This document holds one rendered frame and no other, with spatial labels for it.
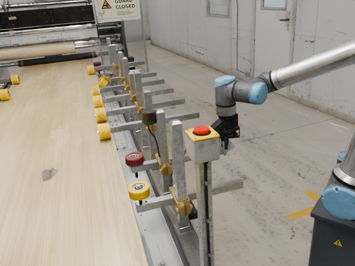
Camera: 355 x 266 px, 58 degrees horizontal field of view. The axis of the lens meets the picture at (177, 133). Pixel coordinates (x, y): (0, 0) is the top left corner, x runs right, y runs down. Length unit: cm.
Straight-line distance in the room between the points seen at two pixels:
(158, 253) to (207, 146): 65
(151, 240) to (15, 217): 53
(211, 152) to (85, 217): 51
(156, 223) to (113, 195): 35
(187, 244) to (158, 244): 17
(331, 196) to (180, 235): 58
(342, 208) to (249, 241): 104
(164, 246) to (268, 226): 120
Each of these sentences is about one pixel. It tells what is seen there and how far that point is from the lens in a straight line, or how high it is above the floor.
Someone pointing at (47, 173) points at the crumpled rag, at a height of 91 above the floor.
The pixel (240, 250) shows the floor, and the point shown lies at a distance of 224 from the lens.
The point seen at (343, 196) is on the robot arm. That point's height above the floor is 83.
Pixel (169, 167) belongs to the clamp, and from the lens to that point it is 139.
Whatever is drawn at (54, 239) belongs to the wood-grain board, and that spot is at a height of 90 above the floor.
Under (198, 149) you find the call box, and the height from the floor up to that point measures 119.
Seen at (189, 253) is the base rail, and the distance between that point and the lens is 122.
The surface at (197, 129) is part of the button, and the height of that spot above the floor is 123.
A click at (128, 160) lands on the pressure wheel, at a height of 90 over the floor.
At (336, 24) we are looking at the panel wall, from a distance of 423.
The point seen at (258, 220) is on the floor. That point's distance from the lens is 246.
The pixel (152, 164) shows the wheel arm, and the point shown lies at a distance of 144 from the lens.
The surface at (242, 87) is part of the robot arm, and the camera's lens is 135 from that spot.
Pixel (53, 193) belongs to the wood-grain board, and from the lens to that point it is 129.
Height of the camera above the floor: 156
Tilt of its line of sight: 24 degrees down
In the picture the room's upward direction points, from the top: 4 degrees counter-clockwise
